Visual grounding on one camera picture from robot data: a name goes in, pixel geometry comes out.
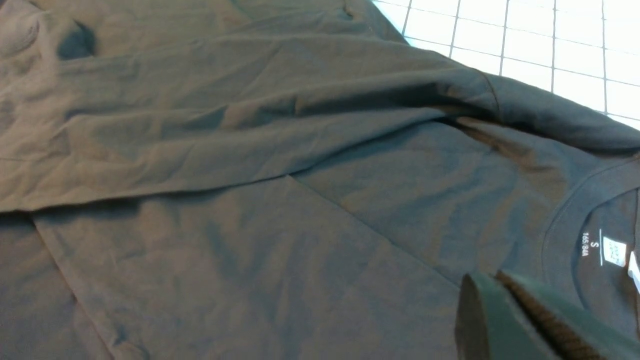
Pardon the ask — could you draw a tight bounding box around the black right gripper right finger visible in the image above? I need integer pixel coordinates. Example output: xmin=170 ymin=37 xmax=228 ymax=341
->
xmin=495 ymin=271 xmax=640 ymax=360

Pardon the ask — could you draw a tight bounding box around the gray long sleeve shirt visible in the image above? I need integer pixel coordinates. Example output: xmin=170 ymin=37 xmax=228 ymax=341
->
xmin=1 ymin=0 xmax=639 ymax=360

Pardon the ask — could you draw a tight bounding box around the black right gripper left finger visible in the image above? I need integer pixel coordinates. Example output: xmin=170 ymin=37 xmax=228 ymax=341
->
xmin=455 ymin=273 xmax=556 ymax=360

